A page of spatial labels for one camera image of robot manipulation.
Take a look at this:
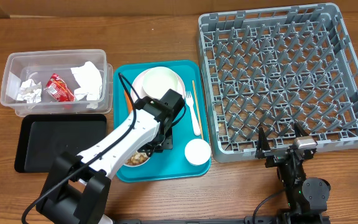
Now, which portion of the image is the white bowl on plate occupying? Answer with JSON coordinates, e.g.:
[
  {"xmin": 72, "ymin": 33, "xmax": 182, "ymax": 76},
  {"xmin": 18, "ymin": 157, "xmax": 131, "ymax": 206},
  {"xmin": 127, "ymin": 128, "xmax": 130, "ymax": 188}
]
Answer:
[{"xmin": 142, "ymin": 67, "xmax": 178, "ymax": 100}]

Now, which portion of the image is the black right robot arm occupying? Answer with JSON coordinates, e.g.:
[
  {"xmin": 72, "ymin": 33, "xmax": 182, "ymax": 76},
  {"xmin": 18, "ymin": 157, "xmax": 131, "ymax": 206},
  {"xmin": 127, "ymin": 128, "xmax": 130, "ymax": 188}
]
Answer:
[{"xmin": 251, "ymin": 123, "xmax": 331, "ymax": 223}]

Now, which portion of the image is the grey dishwasher rack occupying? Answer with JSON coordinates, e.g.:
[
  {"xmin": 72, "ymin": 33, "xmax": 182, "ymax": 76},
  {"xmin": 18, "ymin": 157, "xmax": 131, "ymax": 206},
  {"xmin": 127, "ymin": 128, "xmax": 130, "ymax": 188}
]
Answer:
[{"xmin": 198, "ymin": 3, "xmax": 358, "ymax": 163}]

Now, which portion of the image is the wooden chopstick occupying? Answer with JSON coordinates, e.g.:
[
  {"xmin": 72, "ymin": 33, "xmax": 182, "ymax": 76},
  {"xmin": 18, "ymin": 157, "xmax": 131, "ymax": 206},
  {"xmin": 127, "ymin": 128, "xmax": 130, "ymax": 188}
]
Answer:
[{"xmin": 192, "ymin": 80, "xmax": 204, "ymax": 139}]

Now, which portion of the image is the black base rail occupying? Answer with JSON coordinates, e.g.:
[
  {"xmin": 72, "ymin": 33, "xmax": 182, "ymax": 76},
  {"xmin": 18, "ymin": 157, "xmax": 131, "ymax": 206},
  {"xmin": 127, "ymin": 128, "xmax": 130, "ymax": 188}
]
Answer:
[{"xmin": 113, "ymin": 216, "xmax": 331, "ymax": 224}]

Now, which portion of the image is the clear plastic bin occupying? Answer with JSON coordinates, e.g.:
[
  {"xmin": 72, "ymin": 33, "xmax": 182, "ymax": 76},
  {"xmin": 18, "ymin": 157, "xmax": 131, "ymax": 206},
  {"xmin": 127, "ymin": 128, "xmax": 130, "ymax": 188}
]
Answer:
[{"xmin": 0, "ymin": 49, "xmax": 113, "ymax": 117}]

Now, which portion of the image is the white paper cup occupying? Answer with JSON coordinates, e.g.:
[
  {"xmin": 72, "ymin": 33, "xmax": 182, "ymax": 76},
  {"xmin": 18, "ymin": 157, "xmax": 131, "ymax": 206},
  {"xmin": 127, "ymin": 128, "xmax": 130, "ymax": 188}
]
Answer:
[{"xmin": 185, "ymin": 139, "xmax": 211, "ymax": 166}]

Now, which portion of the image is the teal plastic tray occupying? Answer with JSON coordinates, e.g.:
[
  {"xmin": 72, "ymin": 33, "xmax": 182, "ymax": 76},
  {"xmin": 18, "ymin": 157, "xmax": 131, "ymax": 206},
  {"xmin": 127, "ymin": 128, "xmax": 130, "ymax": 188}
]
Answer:
[{"xmin": 112, "ymin": 60, "xmax": 211, "ymax": 183}]

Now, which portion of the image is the small crumpled paper ball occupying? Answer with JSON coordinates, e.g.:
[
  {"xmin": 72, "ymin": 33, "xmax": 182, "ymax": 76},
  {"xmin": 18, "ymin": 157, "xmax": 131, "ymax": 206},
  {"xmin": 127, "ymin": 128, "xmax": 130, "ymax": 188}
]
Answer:
[{"xmin": 16, "ymin": 79, "xmax": 42, "ymax": 103}]

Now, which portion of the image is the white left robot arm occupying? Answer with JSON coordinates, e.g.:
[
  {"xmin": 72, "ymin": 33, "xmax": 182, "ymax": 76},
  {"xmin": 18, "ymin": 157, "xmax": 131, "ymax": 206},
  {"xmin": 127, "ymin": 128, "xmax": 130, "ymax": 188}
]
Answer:
[{"xmin": 35, "ymin": 90, "xmax": 185, "ymax": 224}]

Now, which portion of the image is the red snack wrapper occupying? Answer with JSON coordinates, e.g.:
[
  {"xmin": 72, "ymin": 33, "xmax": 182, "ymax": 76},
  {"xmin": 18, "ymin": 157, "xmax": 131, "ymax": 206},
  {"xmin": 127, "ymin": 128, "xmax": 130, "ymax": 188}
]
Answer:
[{"xmin": 44, "ymin": 73, "xmax": 75, "ymax": 102}]

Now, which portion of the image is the pink plate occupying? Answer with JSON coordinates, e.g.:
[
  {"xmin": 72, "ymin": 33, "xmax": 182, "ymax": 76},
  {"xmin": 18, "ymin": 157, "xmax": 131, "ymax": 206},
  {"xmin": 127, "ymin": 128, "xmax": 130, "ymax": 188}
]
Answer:
[{"xmin": 131, "ymin": 68, "xmax": 185, "ymax": 101}]

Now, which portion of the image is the pink plastic fork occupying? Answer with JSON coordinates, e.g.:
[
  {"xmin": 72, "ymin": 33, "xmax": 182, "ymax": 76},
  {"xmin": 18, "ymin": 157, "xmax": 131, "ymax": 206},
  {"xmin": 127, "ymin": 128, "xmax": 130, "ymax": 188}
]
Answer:
[{"xmin": 185, "ymin": 91, "xmax": 201, "ymax": 136}]

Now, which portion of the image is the orange carrot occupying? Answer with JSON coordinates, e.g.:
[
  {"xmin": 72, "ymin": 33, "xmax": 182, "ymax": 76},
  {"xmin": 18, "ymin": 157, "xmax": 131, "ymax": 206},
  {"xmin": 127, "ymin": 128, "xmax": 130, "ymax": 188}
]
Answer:
[{"xmin": 124, "ymin": 91, "xmax": 133, "ymax": 114}]

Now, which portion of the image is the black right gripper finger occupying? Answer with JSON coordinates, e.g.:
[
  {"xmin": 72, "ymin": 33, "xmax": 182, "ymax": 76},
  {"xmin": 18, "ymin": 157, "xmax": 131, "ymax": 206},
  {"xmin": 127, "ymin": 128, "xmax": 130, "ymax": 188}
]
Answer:
[
  {"xmin": 257, "ymin": 126, "xmax": 270, "ymax": 151},
  {"xmin": 293, "ymin": 122, "xmax": 309, "ymax": 138}
]

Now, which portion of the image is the white napkin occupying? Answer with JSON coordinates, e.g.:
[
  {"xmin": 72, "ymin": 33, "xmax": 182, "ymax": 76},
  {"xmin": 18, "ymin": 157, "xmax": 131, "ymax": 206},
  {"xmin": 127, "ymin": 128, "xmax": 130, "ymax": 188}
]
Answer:
[{"xmin": 71, "ymin": 61, "xmax": 103, "ymax": 101}]

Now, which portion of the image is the black tray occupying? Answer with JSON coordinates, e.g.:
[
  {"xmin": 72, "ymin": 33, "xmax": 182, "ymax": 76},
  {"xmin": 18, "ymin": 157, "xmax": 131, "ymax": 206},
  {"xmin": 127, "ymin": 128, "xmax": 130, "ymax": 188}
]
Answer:
[{"xmin": 14, "ymin": 114, "xmax": 107, "ymax": 173}]

